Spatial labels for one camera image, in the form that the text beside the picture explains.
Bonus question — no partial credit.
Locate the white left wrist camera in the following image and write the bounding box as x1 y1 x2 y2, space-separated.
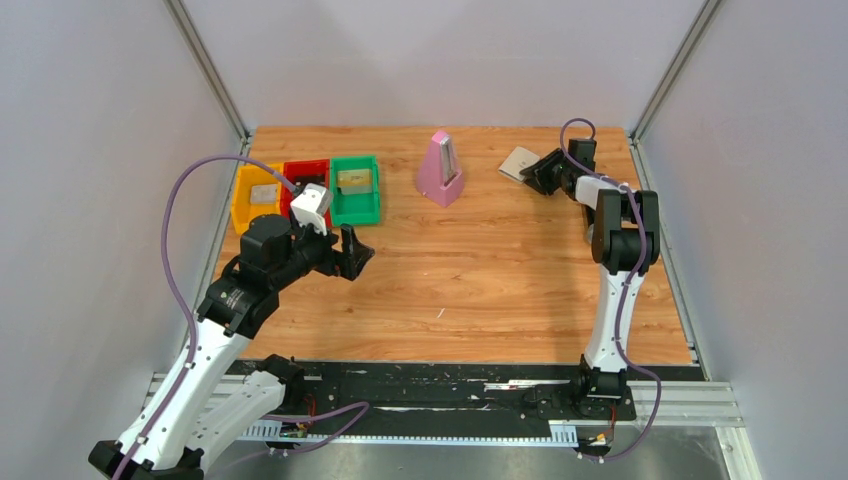
290 183 333 236

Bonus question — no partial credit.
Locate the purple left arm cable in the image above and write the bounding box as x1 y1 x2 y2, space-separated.
109 154 370 480

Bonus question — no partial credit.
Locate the silver card stack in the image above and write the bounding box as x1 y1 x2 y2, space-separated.
249 184 278 205

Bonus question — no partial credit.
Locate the yellow plastic bin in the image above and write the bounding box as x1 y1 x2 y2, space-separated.
230 165 284 235

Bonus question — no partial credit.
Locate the gold card stack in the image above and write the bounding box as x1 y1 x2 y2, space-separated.
336 168 374 196

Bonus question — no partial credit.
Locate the red plastic bin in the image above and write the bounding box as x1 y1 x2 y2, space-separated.
278 158 330 218

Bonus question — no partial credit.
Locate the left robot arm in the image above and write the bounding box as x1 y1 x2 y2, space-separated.
88 214 375 479

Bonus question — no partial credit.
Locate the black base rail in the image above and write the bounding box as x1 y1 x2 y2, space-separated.
279 360 744 446

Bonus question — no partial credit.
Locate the green plastic bin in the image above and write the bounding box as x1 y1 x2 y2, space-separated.
330 155 381 226

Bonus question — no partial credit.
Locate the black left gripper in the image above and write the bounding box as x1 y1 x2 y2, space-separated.
270 212 375 289

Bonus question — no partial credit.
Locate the pink metronome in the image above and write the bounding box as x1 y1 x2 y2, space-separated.
415 130 465 208

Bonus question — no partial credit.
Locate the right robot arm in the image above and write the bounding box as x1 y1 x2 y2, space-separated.
521 138 661 418

